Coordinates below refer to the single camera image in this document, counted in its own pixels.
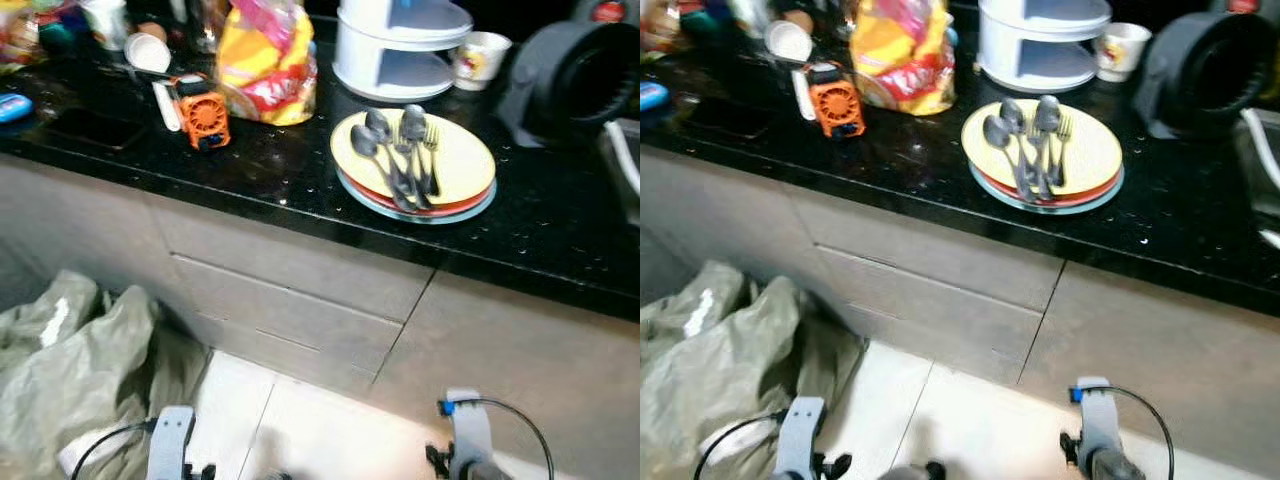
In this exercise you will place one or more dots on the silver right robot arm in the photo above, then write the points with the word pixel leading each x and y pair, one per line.
pixel 488 472
pixel 1120 467

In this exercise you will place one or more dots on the grey cabinet door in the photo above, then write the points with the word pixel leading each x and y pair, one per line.
pixel 1160 360
pixel 520 370

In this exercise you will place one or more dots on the olive green sack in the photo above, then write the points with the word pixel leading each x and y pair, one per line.
pixel 90 380
pixel 740 360

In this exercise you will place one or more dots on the grey cabinet drawer front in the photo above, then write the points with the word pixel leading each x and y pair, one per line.
pixel 290 330
pixel 940 320
pixel 290 255
pixel 930 245

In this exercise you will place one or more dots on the teal plate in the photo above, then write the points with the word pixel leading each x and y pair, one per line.
pixel 1070 210
pixel 440 219

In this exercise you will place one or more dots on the red plate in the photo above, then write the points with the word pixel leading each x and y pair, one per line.
pixel 452 209
pixel 1085 199

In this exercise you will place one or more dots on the grey cabinet panel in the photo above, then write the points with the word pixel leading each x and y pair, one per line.
pixel 720 210
pixel 80 220

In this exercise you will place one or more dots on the yellow plate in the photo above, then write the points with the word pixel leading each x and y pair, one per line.
pixel 462 160
pixel 1092 150

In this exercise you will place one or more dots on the silver metal fork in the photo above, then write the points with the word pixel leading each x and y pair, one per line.
pixel 432 150
pixel 1062 140

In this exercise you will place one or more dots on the silver metal spoon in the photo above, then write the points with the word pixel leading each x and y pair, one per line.
pixel 363 141
pixel 1047 111
pixel 413 121
pixel 997 131
pixel 1012 112
pixel 379 123

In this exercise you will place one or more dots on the stainless steel sink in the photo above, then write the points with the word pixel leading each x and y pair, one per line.
pixel 1262 180

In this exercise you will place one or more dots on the orange black handheld device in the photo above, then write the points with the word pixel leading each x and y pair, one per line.
pixel 203 113
pixel 838 103

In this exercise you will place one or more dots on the black smartphone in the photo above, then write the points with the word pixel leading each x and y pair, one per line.
pixel 95 128
pixel 730 117

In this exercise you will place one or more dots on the white flat stick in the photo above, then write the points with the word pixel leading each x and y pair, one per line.
pixel 166 105
pixel 803 95

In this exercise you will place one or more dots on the white round tiered rack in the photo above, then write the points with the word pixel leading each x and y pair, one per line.
pixel 1040 50
pixel 395 60

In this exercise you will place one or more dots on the yellow red snack bag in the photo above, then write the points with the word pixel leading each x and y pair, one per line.
pixel 265 70
pixel 903 60

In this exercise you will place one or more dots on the blue small object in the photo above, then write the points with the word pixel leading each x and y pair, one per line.
pixel 14 108
pixel 652 97

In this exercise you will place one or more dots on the small white bowl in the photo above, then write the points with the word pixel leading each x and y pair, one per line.
pixel 788 41
pixel 148 53

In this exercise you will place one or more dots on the brown round object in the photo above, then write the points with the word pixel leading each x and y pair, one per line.
pixel 150 27
pixel 800 18

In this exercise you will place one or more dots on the white printed cup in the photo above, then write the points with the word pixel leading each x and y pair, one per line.
pixel 748 15
pixel 105 22

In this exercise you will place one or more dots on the colourful snack package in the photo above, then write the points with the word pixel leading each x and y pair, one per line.
pixel 665 28
pixel 25 35

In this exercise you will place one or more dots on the red round cap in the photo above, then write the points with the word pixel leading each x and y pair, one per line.
pixel 607 11
pixel 1243 5

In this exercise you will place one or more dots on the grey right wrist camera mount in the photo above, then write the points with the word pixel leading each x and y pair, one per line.
pixel 1098 420
pixel 470 430

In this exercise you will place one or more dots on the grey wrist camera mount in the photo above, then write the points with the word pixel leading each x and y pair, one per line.
pixel 470 430
pixel 800 440
pixel 171 445
pixel 1098 420

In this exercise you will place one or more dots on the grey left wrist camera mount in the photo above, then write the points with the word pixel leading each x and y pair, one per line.
pixel 800 440
pixel 171 445

